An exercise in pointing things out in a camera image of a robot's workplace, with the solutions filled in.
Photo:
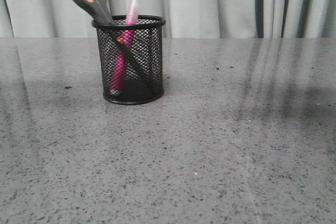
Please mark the pink highlighter pen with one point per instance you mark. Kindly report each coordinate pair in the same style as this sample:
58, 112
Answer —
126, 39

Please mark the grey and orange scissors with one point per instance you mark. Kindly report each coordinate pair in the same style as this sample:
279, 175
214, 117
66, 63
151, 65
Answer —
100, 13

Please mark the black mesh pen holder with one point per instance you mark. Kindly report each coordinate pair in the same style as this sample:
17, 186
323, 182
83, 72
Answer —
147, 49

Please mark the grey pleated curtain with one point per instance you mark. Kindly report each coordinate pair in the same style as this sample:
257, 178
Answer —
184, 18

